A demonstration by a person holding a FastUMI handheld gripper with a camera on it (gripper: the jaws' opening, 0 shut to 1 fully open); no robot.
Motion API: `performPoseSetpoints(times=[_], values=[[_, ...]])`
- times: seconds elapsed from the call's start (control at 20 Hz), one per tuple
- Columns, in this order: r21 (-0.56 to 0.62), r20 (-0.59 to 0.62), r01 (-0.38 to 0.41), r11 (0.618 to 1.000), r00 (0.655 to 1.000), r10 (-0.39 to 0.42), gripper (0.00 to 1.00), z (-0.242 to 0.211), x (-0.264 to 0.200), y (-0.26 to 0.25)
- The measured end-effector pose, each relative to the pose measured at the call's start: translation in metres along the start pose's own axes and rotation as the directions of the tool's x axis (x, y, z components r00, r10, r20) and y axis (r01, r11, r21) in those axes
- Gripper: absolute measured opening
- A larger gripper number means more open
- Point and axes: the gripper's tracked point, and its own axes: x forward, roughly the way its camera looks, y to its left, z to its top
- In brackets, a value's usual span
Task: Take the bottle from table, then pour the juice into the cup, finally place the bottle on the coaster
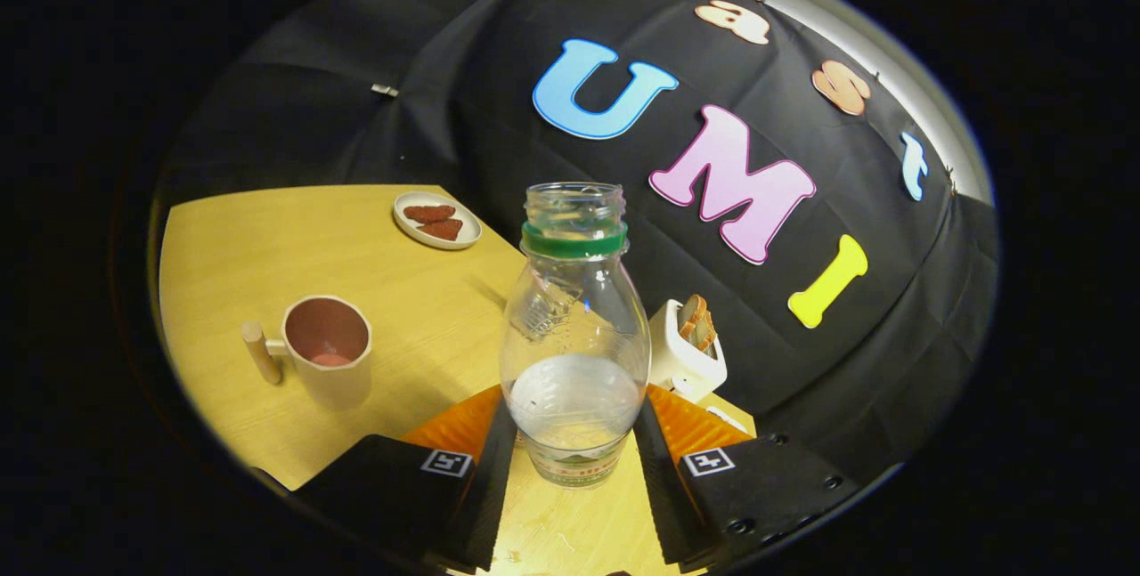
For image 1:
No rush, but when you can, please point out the white round plate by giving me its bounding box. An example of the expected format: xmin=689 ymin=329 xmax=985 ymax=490
xmin=393 ymin=191 xmax=483 ymax=251

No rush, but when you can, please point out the white toaster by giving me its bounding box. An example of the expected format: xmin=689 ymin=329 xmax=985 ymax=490
xmin=647 ymin=298 xmax=729 ymax=404

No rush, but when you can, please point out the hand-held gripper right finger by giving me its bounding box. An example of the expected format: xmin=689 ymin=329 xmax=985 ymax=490
xmin=631 ymin=383 xmax=861 ymax=573

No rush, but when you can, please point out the wooden table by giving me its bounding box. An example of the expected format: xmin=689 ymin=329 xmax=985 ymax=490
xmin=158 ymin=184 xmax=758 ymax=576

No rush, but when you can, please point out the clear plastic juice bottle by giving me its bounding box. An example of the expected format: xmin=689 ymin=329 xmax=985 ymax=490
xmin=499 ymin=183 xmax=652 ymax=490

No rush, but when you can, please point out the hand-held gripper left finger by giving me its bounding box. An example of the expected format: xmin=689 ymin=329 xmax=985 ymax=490
xmin=292 ymin=385 xmax=518 ymax=573

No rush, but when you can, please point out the black backdrop cloth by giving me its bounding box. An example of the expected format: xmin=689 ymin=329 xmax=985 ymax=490
xmin=159 ymin=0 xmax=1001 ymax=475

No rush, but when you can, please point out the beige cup with wooden handle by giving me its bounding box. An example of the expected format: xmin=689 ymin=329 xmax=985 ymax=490
xmin=241 ymin=295 xmax=373 ymax=411

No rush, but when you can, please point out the white divided dish with beans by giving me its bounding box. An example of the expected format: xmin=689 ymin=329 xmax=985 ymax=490
xmin=706 ymin=405 xmax=750 ymax=435

